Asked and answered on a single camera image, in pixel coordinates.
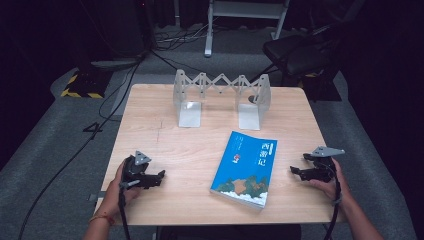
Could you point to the dark equipment stand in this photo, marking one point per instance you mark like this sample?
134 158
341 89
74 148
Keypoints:
116 33

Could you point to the person's right hand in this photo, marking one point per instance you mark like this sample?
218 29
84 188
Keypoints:
338 190

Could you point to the black chair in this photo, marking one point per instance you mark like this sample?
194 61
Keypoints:
300 55

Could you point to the yellow black striped base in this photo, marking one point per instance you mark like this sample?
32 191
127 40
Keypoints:
85 85

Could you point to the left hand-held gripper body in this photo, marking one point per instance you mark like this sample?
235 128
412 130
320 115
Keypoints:
133 173

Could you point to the person's left hand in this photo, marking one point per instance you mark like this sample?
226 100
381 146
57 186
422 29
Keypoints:
115 196

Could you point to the blue paperback book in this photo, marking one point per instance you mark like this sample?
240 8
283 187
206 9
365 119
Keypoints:
245 173

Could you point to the expandable grey metal book rack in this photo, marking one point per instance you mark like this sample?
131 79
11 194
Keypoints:
190 115

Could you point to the white metal stand frame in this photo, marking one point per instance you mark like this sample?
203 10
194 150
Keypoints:
209 36

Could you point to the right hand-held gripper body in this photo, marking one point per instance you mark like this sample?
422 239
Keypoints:
322 171

